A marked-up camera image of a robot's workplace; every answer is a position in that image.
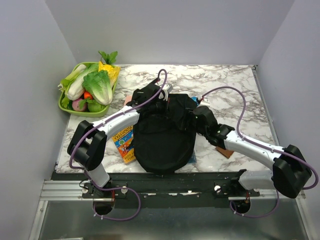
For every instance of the pink radish toy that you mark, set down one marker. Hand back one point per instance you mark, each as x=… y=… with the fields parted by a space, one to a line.
x=79 y=105

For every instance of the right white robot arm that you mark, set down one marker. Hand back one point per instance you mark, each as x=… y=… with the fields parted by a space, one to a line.
x=287 y=172

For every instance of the green lettuce toy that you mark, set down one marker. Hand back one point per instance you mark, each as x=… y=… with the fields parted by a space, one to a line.
x=98 y=85

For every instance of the yellow leafy vegetable toy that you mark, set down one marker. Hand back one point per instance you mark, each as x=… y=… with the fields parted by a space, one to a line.
x=113 y=71

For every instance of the black student backpack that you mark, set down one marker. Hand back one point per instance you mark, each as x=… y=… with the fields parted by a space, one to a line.
x=160 y=146

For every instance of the orange treehouse book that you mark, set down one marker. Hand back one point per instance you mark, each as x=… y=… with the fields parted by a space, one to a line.
x=123 y=141

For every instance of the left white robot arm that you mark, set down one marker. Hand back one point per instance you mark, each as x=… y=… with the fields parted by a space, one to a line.
x=87 y=146

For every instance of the white bok choy toy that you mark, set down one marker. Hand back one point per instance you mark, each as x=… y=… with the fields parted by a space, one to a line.
x=71 y=85

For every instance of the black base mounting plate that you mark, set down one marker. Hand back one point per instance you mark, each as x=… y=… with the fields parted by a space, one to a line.
x=178 y=190

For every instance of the green round vegetable toy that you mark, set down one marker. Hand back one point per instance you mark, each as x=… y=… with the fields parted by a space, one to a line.
x=93 y=106

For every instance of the blue patterned pencil case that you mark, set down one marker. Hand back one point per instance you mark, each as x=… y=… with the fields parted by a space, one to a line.
x=195 y=99

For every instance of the brown leather wallet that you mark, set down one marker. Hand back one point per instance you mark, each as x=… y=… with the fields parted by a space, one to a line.
x=225 y=152

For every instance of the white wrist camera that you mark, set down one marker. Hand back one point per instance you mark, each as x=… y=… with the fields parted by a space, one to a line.
x=204 y=102
x=164 y=94

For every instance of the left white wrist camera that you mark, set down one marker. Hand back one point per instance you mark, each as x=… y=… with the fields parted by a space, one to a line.
x=164 y=94

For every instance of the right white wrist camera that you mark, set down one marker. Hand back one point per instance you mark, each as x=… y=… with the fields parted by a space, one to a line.
x=204 y=102

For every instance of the aluminium rail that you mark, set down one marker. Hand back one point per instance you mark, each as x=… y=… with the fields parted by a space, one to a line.
x=56 y=190

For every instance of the orange carrot toy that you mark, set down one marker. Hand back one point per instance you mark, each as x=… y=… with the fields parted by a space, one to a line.
x=87 y=95

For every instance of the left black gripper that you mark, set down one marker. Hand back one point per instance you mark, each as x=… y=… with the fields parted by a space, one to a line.
x=165 y=109

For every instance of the pink notebook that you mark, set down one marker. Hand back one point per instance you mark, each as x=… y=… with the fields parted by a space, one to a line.
x=127 y=99

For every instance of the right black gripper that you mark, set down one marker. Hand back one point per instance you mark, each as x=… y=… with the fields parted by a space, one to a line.
x=188 y=115

